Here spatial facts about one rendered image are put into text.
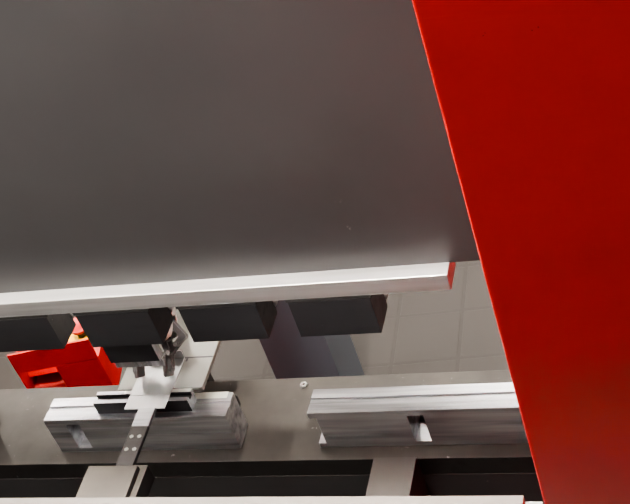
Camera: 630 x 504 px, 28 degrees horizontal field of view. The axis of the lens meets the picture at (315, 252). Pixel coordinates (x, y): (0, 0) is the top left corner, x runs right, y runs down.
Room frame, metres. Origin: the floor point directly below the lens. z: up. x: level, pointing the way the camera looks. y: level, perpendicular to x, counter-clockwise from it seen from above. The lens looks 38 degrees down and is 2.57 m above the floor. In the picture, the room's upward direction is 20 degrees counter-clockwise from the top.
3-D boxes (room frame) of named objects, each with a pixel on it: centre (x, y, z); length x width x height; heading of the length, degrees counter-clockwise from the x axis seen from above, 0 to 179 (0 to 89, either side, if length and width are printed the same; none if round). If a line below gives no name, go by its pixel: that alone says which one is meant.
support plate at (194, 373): (1.91, 0.31, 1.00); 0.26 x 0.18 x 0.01; 155
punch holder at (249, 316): (1.69, 0.17, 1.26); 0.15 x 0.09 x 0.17; 65
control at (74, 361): (2.32, 0.62, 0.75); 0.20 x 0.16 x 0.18; 76
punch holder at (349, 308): (1.60, -0.01, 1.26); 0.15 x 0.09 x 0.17; 65
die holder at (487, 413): (1.55, -0.12, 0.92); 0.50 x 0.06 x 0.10; 65
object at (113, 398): (1.79, 0.40, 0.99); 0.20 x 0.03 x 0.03; 65
